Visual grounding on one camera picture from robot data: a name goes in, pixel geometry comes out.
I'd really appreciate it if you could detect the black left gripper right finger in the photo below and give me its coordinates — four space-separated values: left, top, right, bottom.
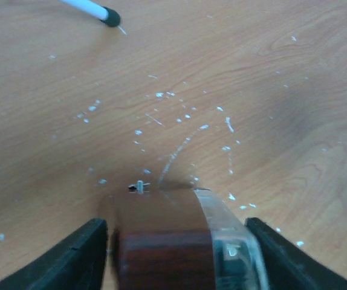
245 217 347 289

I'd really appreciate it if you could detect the white tripod music stand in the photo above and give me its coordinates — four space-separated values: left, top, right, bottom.
60 0 121 27

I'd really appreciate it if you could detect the brown wooden metronome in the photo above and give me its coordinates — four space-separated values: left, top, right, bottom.
99 182 216 289

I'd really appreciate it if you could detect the clear plastic metronome cover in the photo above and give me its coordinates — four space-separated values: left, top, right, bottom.
194 188 270 289

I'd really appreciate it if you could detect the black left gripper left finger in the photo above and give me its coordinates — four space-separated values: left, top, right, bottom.
0 218 108 290

